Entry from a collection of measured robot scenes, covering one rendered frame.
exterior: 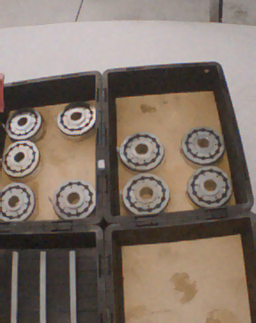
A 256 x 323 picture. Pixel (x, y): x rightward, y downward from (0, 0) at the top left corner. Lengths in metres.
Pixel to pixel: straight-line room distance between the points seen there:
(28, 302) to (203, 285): 0.38
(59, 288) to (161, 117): 0.49
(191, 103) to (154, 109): 0.10
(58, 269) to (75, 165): 0.26
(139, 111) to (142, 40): 0.44
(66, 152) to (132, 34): 0.60
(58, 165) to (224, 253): 0.44
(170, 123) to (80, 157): 0.24
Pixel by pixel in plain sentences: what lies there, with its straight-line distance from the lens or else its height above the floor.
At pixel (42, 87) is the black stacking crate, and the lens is 0.98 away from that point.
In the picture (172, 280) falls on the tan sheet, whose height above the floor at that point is 0.83.
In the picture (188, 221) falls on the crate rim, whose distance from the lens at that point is 0.72.
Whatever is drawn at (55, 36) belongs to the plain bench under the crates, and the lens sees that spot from 1.45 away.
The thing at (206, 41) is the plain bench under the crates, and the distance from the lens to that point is 1.36.
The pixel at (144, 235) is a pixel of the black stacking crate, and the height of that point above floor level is 0.89.
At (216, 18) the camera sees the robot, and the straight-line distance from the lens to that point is 1.59.
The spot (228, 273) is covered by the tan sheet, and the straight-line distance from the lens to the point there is 0.80.
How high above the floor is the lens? 1.61
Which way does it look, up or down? 59 degrees down
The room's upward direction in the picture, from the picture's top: 10 degrees counter-clockwise
